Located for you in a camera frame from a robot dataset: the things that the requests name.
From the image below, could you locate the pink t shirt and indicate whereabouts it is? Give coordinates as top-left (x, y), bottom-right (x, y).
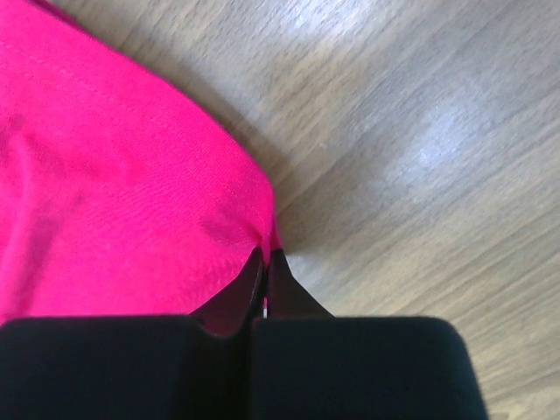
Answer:
top-left (1, 1), bottom-right (280, 321)

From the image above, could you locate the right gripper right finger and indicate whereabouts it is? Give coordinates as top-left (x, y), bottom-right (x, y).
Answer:
top-left (252, 250), bottom-right (488, 419)

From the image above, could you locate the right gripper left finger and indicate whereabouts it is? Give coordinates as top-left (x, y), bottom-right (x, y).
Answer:
top-left (1, 251), bottom-right (265, 419)

